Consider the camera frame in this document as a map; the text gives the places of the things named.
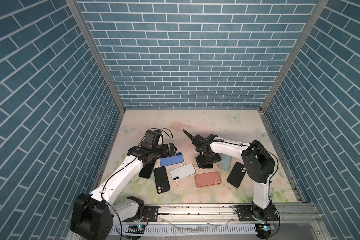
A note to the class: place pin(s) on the black phone case right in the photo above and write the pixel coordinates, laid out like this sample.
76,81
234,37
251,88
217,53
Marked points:
236,175

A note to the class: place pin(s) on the black phone far left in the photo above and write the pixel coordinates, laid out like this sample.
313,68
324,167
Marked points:
146,171

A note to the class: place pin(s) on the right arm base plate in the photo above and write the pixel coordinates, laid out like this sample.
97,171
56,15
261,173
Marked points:
247,213

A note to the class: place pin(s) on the white slotted cable duct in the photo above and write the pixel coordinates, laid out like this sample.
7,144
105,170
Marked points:
167,230

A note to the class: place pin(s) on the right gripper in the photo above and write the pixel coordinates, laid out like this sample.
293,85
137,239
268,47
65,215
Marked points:
213,160

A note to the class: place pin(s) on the blue phone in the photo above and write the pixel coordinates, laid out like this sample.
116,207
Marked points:
168,161

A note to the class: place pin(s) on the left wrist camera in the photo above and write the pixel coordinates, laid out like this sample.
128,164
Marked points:
153,139

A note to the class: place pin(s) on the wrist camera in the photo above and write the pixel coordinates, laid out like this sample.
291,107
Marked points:
153,139
197,141

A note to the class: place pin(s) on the light blue phone case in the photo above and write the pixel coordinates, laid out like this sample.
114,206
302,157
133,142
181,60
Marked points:
225,163

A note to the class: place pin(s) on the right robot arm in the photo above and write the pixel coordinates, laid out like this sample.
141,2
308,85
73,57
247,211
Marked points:
257,161

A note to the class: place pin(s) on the white phone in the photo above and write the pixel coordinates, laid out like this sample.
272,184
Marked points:
182,172

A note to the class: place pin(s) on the aluminium front rail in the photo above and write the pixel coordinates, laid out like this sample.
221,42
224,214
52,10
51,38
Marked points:
290,213

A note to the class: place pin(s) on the pink phone case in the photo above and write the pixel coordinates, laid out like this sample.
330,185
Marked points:
207,179

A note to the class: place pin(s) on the black phone case left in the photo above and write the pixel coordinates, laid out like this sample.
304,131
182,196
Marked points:
161,180

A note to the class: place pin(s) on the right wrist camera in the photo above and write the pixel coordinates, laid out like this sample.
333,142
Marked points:
197,141

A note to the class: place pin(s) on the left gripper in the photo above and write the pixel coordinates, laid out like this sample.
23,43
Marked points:
166,152

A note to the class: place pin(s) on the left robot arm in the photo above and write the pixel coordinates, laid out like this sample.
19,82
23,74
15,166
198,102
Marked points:
94,215

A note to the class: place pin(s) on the black phone case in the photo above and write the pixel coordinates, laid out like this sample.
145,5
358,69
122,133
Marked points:
236,175
161,180

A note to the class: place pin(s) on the black phone purple edge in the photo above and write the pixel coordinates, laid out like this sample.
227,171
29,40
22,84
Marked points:
207,166

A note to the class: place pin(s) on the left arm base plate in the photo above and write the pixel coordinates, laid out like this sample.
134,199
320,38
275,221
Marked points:
145,214

